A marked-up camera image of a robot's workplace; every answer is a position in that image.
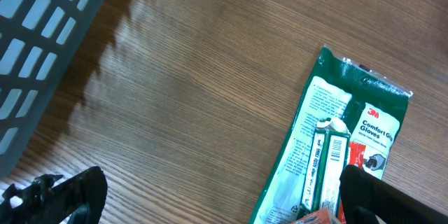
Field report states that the green 3M cleaner package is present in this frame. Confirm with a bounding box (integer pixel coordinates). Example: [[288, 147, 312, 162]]
[[251, 45, 413, 223]]

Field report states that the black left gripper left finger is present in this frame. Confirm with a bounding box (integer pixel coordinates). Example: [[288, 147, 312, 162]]
[[1, 166, 108, 224]]

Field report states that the green narrow box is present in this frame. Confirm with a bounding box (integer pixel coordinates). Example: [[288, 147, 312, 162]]
[[299, 118, 351, 217]]

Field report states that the orange tissue packet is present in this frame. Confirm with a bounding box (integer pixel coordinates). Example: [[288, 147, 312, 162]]
[[291, 209, 341, 224]]

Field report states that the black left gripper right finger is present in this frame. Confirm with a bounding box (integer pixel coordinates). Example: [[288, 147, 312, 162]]
[[339, 164, 447, 224]]

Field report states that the grey mesh shopping basket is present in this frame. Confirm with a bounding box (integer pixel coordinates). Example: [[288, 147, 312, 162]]
[[1, 0, 105, 177]]

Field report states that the red stick sachet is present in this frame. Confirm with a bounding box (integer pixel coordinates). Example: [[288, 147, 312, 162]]
[[338, 142, 366, 224]]

